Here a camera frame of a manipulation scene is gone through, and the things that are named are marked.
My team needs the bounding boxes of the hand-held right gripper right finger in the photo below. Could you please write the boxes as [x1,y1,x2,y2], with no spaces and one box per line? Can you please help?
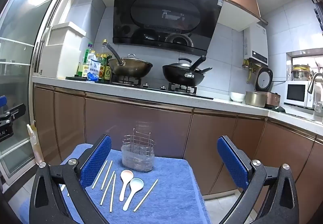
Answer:
[217,135,301,224]

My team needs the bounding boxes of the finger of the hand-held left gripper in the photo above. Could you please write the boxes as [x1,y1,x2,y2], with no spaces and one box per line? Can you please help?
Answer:
[0,104,27,124]

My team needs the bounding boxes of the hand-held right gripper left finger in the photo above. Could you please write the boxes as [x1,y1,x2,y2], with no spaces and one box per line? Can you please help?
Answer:
[29,134,113,224]

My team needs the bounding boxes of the wooden chopstick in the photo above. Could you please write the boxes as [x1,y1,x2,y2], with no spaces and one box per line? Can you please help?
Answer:
[91,160,108,190]
[133,179,159,213]
[100,171,116,206]
[109,174,117,213]
[100,160,113,190]

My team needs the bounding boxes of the pink ceramic spoon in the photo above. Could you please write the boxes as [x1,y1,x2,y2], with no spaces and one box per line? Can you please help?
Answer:
[119,170,134,202]

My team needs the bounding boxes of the wire and plastic utensil holder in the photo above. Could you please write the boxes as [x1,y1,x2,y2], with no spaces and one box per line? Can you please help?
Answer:
[121,131,155,173]

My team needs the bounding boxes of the light blue ceramic spoon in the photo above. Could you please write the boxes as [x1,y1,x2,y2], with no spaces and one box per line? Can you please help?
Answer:
[122,178,145,210]

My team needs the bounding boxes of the brown lower kitchen cabinets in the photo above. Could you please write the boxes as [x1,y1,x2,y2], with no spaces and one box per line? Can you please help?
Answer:
[33,83,323,224]

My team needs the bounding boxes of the blue towel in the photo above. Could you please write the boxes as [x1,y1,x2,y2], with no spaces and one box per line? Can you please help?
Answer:
[19,143,212,224]

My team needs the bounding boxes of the white bowl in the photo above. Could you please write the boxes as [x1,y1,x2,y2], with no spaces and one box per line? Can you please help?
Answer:
[230,92,246,103]

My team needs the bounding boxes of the metal inner cooking pot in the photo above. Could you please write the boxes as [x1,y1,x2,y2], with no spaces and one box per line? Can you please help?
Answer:
[244,91,268,108]

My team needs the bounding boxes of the glass sliding door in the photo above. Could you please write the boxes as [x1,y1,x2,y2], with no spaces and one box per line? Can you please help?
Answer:
[0,0,77,182]

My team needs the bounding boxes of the white box appliance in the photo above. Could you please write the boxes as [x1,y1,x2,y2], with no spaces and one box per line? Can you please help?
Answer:
[47,22,87,79]

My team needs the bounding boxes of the white and blue salt bag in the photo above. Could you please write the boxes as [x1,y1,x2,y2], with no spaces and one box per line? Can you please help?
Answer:
[87,59,102,82]

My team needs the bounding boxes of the rice cooker with open lid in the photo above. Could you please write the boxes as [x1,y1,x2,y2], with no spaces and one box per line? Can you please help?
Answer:
[254,67,281,109]

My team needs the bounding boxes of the dark bottle with yellow label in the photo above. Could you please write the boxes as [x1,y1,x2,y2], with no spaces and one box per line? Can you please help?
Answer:
[103,56,113,81]

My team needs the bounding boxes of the black gas stove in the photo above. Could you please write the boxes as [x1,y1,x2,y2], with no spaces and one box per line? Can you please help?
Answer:
[109,74,214,100]

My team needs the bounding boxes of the white microwave oven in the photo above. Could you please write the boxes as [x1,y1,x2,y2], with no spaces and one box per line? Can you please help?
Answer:
[283,81,314,109]

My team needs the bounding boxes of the brass gas valve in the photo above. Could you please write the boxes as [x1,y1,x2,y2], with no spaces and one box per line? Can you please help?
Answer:
[242,60,255,81]

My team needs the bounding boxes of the brass-coloured wok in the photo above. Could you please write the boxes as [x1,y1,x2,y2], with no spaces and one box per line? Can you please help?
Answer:
[105,43,154,79]

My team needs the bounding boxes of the black wok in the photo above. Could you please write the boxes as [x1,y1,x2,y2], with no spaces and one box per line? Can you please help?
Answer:
[162,56,213,87]

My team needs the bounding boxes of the tall yellow-capped glass bottle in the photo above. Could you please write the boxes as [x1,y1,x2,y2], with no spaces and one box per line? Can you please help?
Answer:
[97,39,112,81]

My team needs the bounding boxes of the glass wok lid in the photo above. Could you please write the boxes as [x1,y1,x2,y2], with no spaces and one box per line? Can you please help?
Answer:
[116,54,151,64]

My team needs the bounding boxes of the steel pot on microwave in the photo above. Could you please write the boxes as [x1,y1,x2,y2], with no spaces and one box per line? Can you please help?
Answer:
[290,64,313,81]

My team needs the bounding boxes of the metal kitchen faucet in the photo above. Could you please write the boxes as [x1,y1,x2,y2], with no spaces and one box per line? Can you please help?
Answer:
[306,72,323,95]

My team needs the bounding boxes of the white water heater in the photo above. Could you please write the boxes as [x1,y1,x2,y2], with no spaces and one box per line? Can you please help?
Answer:
[243,22,268,66]

